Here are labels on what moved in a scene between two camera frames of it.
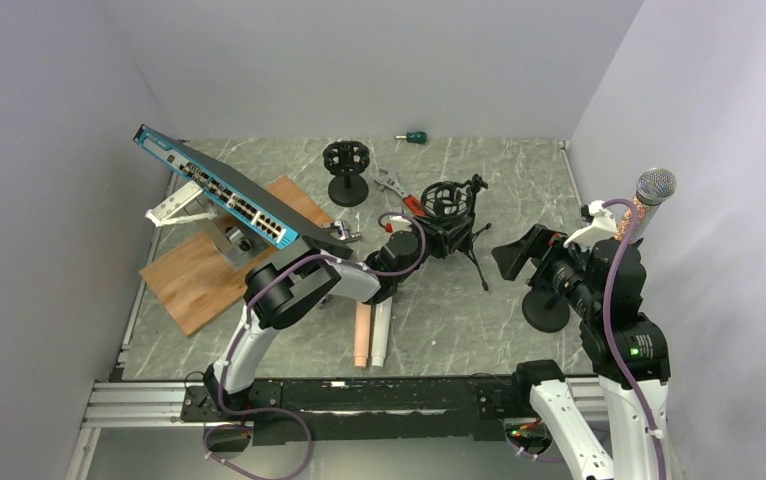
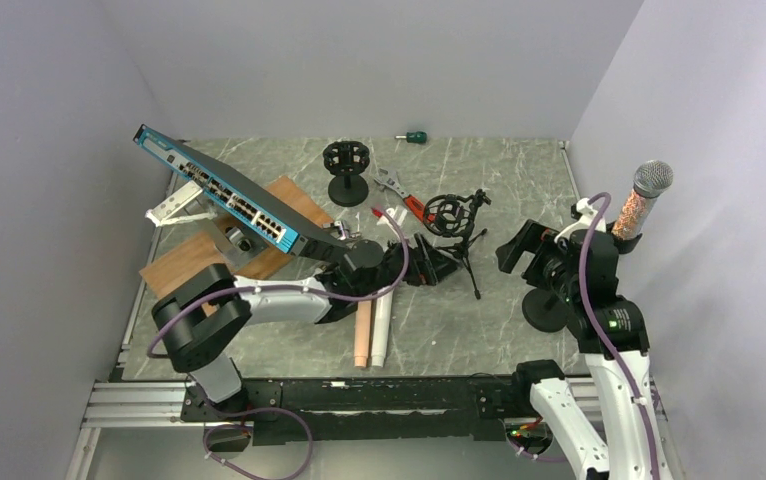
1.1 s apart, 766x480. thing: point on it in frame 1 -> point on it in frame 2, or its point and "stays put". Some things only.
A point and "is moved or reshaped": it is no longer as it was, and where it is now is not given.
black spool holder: x=346 y=160 stays put
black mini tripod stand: x=459 y=201 is moved or reshaped
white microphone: x=382 y=318 stays put
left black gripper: x=446 y=236 -> x=429 y=266
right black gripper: x=545 y=244 stays put
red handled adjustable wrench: x=394 y=183 stays put
